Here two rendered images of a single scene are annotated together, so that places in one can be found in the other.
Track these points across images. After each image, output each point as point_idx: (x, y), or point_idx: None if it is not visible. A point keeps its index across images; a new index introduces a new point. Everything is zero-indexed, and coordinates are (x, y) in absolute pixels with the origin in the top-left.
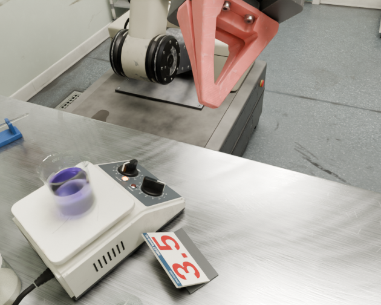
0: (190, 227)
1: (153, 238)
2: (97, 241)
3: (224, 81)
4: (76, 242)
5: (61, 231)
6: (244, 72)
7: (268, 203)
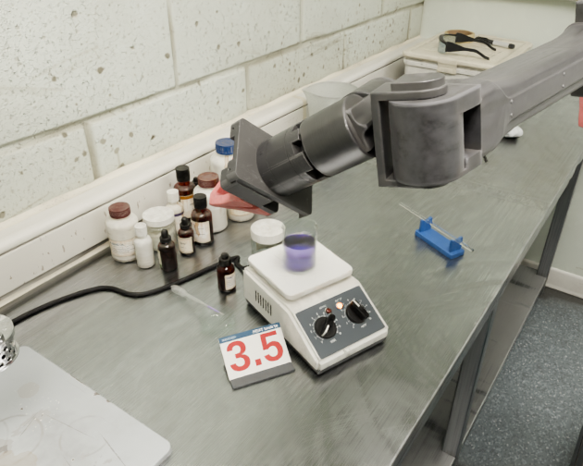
0: (294, 377)
1: (275, 333)
2: (266, 283)
3: (217, 196)
4: (260, 265)
5: (274, 259)
6: (222, 202)
7: (309, 459)
